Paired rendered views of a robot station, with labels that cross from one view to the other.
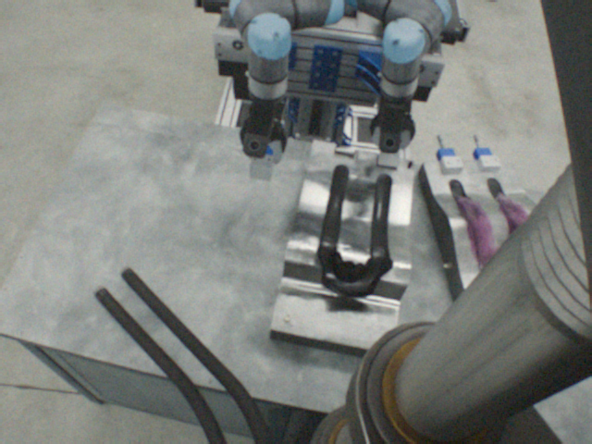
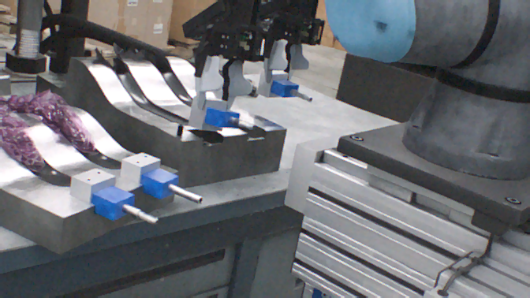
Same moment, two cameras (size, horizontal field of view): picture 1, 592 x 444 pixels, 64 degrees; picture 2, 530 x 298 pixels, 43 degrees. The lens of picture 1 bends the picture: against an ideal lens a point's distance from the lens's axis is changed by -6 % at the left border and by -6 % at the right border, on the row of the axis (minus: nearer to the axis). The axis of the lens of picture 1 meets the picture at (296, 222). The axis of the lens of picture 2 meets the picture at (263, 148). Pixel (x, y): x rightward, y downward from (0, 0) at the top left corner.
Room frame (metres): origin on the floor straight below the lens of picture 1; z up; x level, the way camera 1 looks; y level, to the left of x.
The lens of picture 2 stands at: (1.59, -1.04, 1.26)
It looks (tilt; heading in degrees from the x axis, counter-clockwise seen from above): 18 degrees down; 127
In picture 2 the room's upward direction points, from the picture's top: 11 degrees clockwise
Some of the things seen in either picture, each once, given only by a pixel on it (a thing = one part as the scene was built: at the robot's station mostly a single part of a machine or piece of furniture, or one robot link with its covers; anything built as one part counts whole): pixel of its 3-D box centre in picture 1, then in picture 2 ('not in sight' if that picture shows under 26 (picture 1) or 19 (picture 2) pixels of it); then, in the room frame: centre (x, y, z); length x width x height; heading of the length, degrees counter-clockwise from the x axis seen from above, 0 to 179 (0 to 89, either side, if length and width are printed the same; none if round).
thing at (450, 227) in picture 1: (497, 240); (4, 139); (0.66, -0.49, 0.86); 0.50 x 0.26 x 0.11; 13
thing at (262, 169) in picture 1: (266, 152); (288, 90); (0.77, 0.09, 0.93); 0.13 x 0.05 x 0.05; 176
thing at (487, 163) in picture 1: (481, 153); (118, 205); (0.94, -0.47, 0.86); 0.13 x 0.05 x 0.05; 13
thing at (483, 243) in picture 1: (501, 230); (10, 113); (0.67, -0.48, 0.90); 0.26 x 0.18 x 0.08; 13
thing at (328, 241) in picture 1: (359, 221); (158, 82); (0.62, -0.14, 0.92); 0.35 x 0.16 x 0.09; 176
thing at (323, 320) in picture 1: (350, 238); (154, 103); (0.60, -0.13, 0.87); 0.50 x 0.26 x 0.14; 176
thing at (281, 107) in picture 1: (266, 107); (299, 14); (0.76, 0.09, 1.09); 0.09 x 0.08 x 0.12; 176
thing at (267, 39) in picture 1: (268, 47); not in sight; (0.75, 0.09, 1.25); 0.09 x 0.08 x 0.11; 27
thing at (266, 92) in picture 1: (265, 80); not in sight; (0.75, 0.10, 1.17); 0.08 x 0.08 x 0.05
